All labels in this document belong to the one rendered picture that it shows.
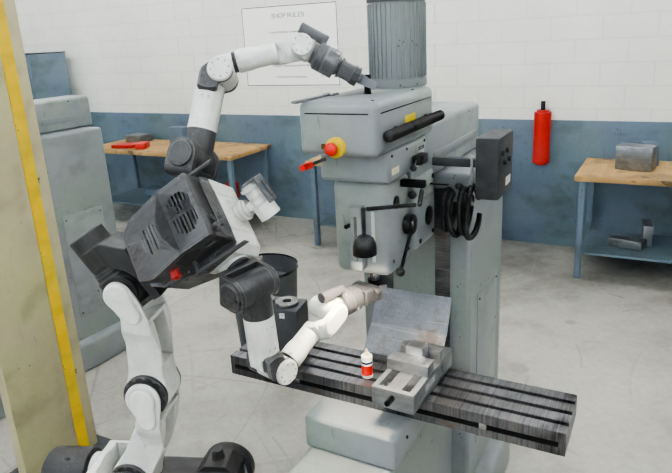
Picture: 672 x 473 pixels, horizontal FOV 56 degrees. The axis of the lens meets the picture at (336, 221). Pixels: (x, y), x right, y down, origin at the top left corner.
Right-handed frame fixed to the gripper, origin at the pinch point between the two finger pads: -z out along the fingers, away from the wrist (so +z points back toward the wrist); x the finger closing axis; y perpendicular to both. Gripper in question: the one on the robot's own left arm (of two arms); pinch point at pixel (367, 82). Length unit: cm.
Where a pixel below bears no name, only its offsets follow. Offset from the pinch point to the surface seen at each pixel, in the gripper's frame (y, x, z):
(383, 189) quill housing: -25.8, 11.5, -19.4
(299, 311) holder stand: -88, -14, -18
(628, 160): 21, -308, -228
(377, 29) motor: 15.5, -15.6, 4.4
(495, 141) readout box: 2.3, -2.7, -45.9
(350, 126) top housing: -11.7, 22.0, -0.7
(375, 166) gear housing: -19.9, 14.7, -13.4
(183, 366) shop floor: -231, -165, 15
